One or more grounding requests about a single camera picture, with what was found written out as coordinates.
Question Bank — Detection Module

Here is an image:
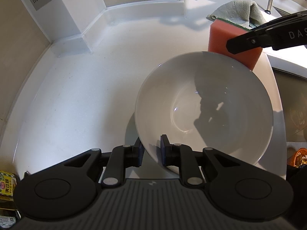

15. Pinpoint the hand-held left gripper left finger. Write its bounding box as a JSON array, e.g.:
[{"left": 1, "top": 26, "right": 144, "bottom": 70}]
[{"left": 64, "top": 136, "right": 145, "bottom": 188}]

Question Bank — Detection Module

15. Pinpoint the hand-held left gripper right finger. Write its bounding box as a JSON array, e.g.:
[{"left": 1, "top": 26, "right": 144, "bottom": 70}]
[{"left": 160, "top": 134, "right": 241, "bottom": 188}]

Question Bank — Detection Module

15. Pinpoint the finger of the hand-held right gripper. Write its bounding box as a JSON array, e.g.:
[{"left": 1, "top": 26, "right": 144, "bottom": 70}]
[
  {"left": 249, "top": 11, "right": 307, "bottom": 33},
  {"left": 226, "top": 29, "right": 267, "bottom": 54}
]

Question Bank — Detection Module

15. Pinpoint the pink sponge with green scourer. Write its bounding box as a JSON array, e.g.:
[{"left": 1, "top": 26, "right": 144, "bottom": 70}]
[{"left": 208, "top": 19, "right": 264, "bottom": 71}]

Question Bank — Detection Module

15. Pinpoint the white ceramic bowl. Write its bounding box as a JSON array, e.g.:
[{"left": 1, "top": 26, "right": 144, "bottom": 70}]
[{"left": 134, "top": 51, "right": 274, "bottom": 176}]

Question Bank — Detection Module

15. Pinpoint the grey-green dish cloth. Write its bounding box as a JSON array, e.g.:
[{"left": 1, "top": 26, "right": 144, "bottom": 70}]
[{"left": 207, "top": 0, "right": 264, "bottom": 28}]

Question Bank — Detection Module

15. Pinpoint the stainless steel sink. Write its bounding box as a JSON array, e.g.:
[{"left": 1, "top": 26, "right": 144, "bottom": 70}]
[{"left": 272, "top": 66, "right": 307, "bottom": 144}]

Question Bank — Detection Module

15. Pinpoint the orange patterned object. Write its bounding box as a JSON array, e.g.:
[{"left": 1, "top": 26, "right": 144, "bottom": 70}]
[{"left": 286, "top": 149, "right": 307, "bottom": 168}]

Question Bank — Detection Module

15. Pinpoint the yellow label jar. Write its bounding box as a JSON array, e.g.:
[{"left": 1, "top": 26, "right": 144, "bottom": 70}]
[{"left": 0, "top": 170, "right": 18, "bottom": 197}]

